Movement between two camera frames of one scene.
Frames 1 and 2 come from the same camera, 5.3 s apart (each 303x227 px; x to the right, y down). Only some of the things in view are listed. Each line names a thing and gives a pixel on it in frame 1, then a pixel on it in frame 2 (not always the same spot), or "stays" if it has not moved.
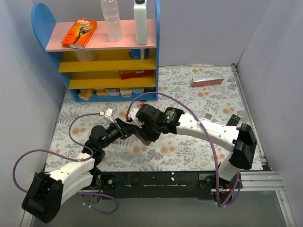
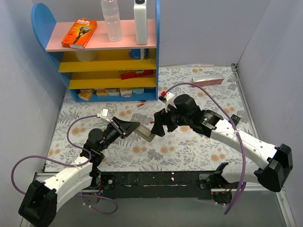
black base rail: [177, 185] stays
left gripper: [120, 130] stays
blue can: [135, 53] stays
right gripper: [144, 128] to [164, 120]
